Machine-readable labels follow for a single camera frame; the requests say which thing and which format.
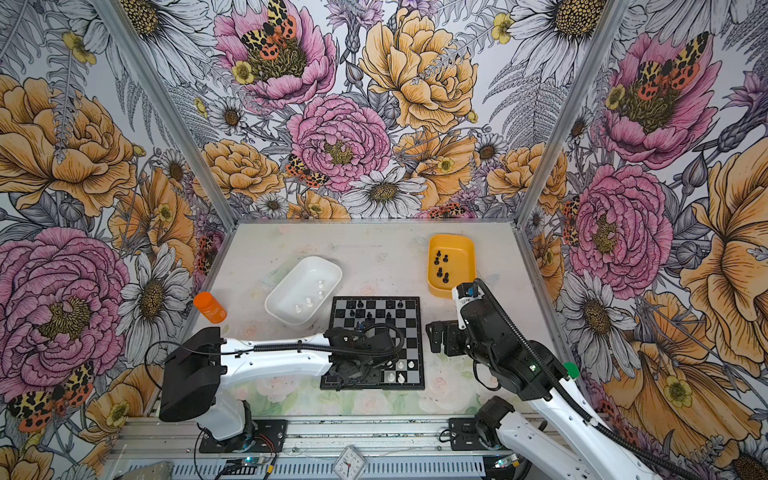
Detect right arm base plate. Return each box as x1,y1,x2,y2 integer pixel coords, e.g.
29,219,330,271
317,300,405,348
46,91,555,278
448,417,499,451

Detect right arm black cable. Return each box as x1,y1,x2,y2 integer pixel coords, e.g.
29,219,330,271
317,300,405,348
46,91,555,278
473,278,703,480

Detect aluminium front rail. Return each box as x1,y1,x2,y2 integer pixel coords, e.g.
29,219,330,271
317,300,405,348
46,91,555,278
107,415,460,462

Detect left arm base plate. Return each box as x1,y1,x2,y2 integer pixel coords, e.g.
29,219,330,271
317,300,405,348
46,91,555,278
199,419,289,454

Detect small white clock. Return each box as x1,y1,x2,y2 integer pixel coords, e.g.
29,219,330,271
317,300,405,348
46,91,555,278
333,445,367,480

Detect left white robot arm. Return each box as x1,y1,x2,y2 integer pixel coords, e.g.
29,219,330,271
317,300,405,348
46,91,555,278
159,323,406,453

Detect black and silver chessboard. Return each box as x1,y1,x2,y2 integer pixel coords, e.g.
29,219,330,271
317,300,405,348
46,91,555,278
320,296,425,391

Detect white plastic tray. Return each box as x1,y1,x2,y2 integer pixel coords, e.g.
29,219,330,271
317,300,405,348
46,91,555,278
265,256,343,329

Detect yellow plastic tray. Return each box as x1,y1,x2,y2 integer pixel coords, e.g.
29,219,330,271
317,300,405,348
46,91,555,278
427,234,477,299

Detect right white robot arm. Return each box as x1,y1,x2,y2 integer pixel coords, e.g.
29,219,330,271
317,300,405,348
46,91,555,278
427,279,659,479

